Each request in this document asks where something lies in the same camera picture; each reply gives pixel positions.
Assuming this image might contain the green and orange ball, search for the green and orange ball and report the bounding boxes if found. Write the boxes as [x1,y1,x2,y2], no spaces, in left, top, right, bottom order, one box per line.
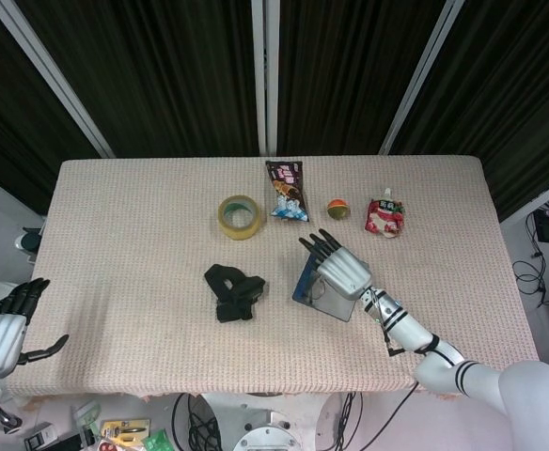
[326,198,352,222]

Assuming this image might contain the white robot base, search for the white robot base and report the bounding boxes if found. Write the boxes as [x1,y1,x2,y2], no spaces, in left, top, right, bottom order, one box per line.
[198,392,346,451]

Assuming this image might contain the beige waffle tablecloth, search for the beige waffle tablecloth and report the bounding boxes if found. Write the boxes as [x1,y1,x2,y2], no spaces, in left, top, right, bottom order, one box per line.
[4,156,539,400]

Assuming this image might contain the white upright frame post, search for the white upright frame post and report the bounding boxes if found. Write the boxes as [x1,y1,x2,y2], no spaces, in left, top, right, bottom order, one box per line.
[250,0,280,156]

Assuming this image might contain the black floor cable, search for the black floor cable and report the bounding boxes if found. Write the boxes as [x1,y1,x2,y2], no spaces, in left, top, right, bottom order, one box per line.
[511,248,548,296]

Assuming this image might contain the red drink pouch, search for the red drink pouch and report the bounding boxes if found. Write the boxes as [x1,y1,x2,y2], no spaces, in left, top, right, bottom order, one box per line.
[363,188,406,239]

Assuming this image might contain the green packet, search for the green packet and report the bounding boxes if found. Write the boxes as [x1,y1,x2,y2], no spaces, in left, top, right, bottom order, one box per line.
[144,427,173,451]

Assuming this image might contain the yellow packing tape roll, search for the yellow packing tape roll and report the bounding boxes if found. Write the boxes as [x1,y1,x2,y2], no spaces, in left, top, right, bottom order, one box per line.
[217,195,262,242]

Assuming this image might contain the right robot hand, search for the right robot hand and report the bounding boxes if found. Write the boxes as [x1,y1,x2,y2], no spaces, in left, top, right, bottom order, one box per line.
[298,228,373,302]

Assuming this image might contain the black cable bundle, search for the black cable bundle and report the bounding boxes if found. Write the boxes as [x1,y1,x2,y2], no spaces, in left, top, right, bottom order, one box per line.
[170,392,224,451]

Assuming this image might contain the dark snack bag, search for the dark snack bag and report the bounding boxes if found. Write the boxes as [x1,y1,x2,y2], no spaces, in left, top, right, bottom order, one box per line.
[264,160,311,224]

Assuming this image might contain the black strap with buckle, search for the black strap with buckle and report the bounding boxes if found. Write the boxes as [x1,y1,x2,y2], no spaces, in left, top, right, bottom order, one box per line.
[202,263,267,324]

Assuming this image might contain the black curtain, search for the black curtain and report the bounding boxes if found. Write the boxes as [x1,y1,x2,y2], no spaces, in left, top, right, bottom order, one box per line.
[0,0,549,222]

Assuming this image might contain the blue glasses case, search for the blue glasses case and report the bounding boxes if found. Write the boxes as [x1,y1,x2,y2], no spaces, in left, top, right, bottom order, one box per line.
[291,251,356,323]

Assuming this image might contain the yellow packaged tool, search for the yellow packaged tool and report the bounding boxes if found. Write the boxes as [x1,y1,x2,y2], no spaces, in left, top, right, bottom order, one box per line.
[101,419,153,446]

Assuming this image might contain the white slanted frame post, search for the white slanted frame post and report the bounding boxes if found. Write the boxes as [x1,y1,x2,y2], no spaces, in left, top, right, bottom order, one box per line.
[0,0,116,159]
[378,0,466,154]

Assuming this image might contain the black frame eyeglasses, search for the black frame eyeglasses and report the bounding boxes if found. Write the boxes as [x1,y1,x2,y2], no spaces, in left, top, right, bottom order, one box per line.
[306,274,336,305]

